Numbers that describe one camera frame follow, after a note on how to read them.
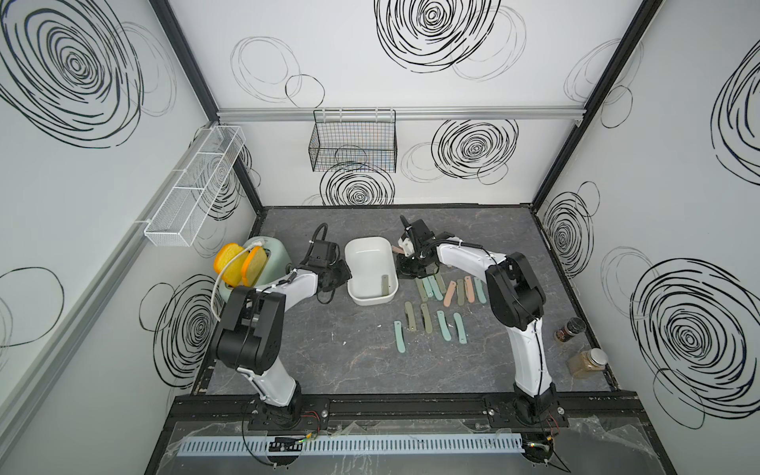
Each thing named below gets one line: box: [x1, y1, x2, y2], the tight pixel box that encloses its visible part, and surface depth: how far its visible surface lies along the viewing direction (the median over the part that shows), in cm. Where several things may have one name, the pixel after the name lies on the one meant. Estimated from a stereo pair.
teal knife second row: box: [427, 276, 444, 301], surface depth 98 cm
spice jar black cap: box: [553, 316, 587, 344], surface depth 82 cm
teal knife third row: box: [453, 311, 468, 345], surface depth 90 cm
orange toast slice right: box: [240, 245, 268, 288], surface depth 79 cm
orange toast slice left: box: [213, 242, 248, 287], surface depth 80 cm
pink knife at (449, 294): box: [443, 280, 457, 308], surface depth 96 cm
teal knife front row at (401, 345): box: [393, 320, 407, 354], surface depth 88 cm
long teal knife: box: [436, 310, 453, 342], surface depth 90 cm
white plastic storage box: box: [344, 235, 399, 306], surface depth 104 cm
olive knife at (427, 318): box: [420, 302, 433, 334], surface depth 91 cm
